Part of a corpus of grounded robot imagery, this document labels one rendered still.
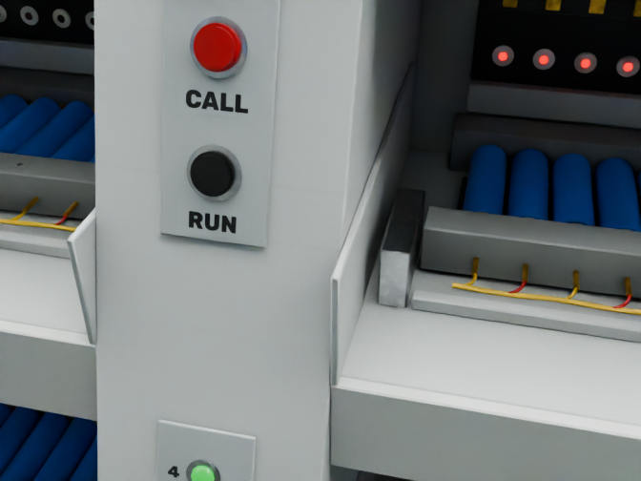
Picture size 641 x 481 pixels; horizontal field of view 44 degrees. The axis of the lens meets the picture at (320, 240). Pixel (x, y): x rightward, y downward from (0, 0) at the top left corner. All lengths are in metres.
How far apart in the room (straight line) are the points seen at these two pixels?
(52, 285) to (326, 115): 0.15
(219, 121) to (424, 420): 0.13
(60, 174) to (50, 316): 0.08
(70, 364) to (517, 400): 0.18
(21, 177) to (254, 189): 0.15
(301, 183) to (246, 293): 0.05
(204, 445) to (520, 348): 0.13
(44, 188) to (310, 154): 0.16
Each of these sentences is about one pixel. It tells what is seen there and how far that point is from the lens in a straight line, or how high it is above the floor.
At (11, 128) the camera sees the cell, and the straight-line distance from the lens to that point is 0.46.
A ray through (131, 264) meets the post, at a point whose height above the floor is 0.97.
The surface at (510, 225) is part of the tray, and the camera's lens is 0.35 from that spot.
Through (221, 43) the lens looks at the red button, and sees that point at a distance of 0.27.
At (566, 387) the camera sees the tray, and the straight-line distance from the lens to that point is 0.31.
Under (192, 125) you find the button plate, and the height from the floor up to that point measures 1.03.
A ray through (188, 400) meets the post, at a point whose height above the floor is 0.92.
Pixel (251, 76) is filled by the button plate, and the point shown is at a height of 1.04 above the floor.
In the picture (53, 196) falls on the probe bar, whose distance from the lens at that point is 0.40.
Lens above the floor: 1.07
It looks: 16 degrees down
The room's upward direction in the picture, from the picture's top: 4 degrees clockwise
